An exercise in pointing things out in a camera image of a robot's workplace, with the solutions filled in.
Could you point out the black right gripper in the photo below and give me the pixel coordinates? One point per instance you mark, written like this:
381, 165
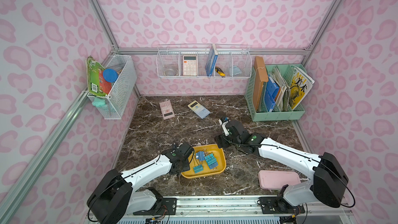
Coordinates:
222, 140

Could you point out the mint green sponge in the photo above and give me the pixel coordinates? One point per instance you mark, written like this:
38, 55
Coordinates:
100, 104

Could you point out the blue round lid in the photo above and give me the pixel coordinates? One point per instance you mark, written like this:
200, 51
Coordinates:
110, 75

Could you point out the teal binder clip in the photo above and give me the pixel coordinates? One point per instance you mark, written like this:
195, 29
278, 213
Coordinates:
210, 159
198, 168

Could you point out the light blue cup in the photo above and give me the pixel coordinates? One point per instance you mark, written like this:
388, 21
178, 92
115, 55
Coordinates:
235, 71

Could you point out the green file organizer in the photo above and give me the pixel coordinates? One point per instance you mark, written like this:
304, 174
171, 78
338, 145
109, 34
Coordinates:
282, 74

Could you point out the blue binder clip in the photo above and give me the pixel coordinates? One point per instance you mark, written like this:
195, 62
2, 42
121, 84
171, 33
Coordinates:
200, 156
213, 165

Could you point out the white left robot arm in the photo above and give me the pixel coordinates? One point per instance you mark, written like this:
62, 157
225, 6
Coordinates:
118, 193

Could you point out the blue book in shelf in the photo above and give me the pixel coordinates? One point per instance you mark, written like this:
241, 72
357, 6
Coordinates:
211, 62

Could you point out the white wire wall basket left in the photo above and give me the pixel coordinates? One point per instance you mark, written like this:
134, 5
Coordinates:
122, 89

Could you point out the yellow black toy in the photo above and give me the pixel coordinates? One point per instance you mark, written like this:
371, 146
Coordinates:
220, 72

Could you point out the clear glass bowl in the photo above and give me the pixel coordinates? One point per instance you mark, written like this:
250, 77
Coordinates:
171, 70

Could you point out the pink calculator on table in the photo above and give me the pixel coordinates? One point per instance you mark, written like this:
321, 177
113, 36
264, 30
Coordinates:
167, 110

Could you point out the yellow magazine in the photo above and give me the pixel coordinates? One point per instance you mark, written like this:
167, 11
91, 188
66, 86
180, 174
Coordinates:
301, 85

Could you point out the blue yellow calculator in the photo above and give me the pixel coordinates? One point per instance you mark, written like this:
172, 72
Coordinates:
199, 109

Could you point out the white wire wall shelf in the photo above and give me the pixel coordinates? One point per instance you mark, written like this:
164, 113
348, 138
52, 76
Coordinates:
228, 55

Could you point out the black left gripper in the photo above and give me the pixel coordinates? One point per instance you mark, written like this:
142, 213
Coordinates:
189, 160

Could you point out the blue folder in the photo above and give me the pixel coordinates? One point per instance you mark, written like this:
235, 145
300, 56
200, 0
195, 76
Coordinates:
271, 92

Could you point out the yellow plastic storage box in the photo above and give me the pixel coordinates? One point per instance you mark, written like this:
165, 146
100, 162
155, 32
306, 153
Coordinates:
218, 154

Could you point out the green card package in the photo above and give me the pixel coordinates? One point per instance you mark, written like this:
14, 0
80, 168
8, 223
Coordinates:
97, 85

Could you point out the brown clipboard folder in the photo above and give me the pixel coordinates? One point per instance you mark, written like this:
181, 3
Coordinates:
261, 77

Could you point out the white calculator in shelf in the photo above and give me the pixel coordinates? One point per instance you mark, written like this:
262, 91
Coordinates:
190, 65

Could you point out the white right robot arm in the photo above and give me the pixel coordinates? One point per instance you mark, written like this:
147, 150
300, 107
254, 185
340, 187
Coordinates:
327, 182

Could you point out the pink plastic box lid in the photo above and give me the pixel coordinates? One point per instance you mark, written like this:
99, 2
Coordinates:
275, 180

